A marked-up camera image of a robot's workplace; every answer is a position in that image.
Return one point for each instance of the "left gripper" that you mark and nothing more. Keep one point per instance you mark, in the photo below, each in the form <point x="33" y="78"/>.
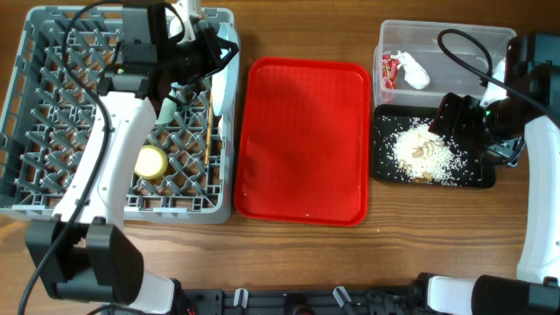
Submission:
<point x="207" y="43"/>

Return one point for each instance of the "white plastic fork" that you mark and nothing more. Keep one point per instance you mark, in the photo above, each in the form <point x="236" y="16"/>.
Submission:
<point x="221" y="129"/>

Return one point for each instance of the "light blue small bowl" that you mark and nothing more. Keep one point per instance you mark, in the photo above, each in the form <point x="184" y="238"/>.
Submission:
<point x="175" y="27"/>

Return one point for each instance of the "light blue plate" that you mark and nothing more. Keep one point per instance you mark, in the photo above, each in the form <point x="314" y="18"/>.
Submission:
<point x="225" y="82"/>

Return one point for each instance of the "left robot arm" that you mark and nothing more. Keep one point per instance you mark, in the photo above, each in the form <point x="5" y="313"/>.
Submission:
<point x="81" y="252"/>

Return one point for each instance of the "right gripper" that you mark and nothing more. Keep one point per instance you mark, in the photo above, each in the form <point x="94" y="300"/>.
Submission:
<point x="465" y="106"/>

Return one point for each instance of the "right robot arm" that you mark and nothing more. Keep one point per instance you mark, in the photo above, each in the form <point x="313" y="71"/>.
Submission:
<point x="530" y="110"/>

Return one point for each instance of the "white napkin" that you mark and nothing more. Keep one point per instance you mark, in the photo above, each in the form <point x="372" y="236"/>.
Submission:
<point x="415" y="74"/>

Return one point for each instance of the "red snack wrapper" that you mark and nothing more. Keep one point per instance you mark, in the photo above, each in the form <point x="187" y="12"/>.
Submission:
<point x="389" y="71"/>

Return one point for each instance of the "clear plastic bin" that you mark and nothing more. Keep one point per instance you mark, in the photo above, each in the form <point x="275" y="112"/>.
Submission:
<point x="420" y="40"/>

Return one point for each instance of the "black tray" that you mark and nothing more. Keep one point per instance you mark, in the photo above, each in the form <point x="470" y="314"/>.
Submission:
<point x="477" y="175"/>

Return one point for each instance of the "rice and peanut shells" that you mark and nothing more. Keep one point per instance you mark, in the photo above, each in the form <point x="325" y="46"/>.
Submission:
<point x="422" y="153"/>

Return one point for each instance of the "red plastic tray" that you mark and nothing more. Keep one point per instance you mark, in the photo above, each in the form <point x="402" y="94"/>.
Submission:
<point x="304" y="146"/>

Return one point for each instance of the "yellow cup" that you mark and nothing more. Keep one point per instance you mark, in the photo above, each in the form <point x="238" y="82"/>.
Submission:
<point x="151" y="163"/>

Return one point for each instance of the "green bowl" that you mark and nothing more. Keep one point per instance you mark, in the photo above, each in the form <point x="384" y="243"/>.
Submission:
<point x="168" y="108"/>

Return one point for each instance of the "grey dishwasher rack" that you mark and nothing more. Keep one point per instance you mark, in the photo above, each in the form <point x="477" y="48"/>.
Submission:
<point x="47" y="119"/>

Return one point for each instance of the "wooden chopstick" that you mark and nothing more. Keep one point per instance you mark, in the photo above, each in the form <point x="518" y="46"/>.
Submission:
<point x="210" y="123"/>

